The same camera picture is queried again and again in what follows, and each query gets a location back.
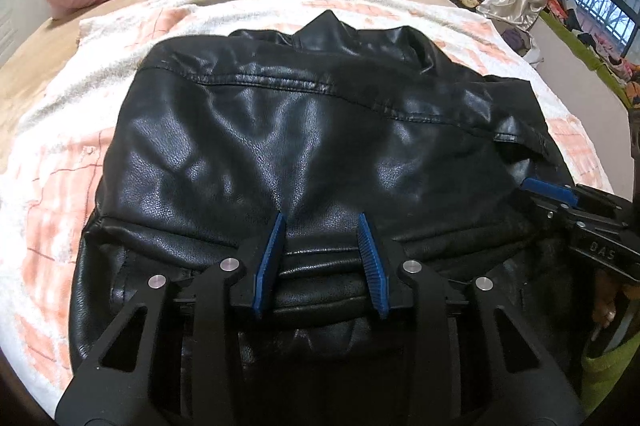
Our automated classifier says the black leather jacket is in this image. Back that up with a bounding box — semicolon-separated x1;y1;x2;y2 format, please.
70;12;572;365

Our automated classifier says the green sleeve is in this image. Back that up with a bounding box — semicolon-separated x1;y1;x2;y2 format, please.
580;334;639;416

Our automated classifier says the white orange patterned blanket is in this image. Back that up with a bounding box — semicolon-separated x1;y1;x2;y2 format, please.
1;0;611;414

